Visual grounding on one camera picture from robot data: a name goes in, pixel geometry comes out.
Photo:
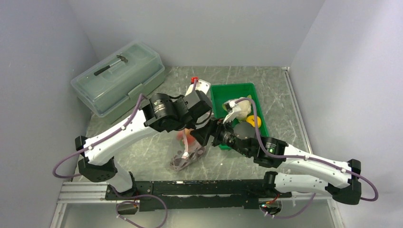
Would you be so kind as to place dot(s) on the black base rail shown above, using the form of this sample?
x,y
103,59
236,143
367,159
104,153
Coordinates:
x,y
197,194

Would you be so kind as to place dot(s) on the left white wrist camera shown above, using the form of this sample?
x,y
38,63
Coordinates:
x,y
198,85

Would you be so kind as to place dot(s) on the pink peach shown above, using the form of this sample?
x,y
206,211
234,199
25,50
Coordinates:
x,y
185,132

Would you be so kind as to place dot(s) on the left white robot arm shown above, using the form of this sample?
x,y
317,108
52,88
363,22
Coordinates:
x,y
159,113

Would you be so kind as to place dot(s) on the clear plastic storage box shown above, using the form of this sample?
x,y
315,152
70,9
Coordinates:
x,y
104,93

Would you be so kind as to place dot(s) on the black handled hammer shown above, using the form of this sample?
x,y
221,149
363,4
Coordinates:
x,y
120,58

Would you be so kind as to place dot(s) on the clear zip top bag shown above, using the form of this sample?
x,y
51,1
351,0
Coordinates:
x,y
190,148

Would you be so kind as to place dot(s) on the green plastic tray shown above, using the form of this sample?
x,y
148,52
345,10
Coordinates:
x,y
223,93

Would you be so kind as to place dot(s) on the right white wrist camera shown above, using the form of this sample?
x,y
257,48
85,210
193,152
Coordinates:
x,y
233,110

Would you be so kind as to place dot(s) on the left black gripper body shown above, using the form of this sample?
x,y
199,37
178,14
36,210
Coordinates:
x,y
189,125

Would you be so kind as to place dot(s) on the white cauliflower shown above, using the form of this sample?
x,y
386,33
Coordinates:
x,y
245,106

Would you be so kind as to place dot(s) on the dark red grape bunch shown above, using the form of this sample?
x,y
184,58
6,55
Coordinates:
x,y
181,160

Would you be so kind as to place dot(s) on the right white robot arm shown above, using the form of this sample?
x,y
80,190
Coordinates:
x,y
291,169

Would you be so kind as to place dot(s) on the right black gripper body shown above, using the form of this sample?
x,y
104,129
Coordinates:
x,y
225,134

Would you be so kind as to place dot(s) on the orange fruit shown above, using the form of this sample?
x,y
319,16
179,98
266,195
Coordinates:
x,y
254,121

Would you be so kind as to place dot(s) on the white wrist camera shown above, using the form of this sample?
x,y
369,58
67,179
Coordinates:
x,y
233,110
198,85

